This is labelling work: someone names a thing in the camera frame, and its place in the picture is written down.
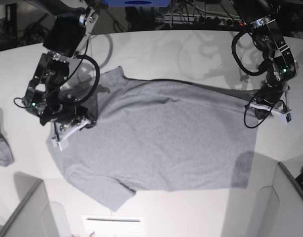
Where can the white power strip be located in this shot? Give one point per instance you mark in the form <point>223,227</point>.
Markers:
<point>197,20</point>

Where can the grey left partition panel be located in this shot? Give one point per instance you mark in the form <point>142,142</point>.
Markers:
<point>37,216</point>

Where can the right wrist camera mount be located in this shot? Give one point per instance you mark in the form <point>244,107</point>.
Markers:
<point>63,132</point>

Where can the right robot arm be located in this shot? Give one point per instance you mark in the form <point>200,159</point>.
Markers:
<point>70,33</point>

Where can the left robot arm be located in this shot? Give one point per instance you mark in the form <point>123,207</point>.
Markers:
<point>278,64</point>

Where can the blue box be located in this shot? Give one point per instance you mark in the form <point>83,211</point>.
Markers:
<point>147,3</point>

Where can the white slotted plate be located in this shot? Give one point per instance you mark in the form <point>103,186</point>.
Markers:
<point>112,225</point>

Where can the grey right partition panel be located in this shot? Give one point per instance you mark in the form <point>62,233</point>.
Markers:
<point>278,210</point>

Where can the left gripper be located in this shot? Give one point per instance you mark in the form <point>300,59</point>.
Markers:
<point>270,96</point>

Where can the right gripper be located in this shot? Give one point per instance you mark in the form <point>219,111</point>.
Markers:
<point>64,112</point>

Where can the grey partition panel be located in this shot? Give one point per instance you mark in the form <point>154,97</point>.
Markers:
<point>37,216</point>
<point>278,210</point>

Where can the grey T-shirt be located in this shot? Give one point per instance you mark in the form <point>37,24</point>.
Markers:
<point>157,135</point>

